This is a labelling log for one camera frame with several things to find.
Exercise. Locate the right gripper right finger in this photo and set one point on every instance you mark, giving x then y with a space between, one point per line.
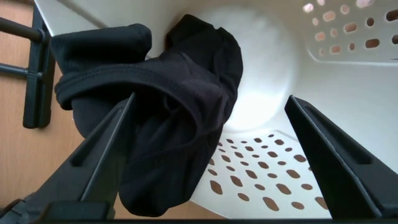
335 174

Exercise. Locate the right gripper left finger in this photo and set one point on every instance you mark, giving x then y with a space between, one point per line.
87 177

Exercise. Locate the black garment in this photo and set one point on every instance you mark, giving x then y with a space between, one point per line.
174 93

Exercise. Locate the white laundry basket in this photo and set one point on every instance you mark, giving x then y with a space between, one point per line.
326 93

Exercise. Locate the black clothes rack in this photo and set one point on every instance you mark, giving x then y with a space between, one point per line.
37 93

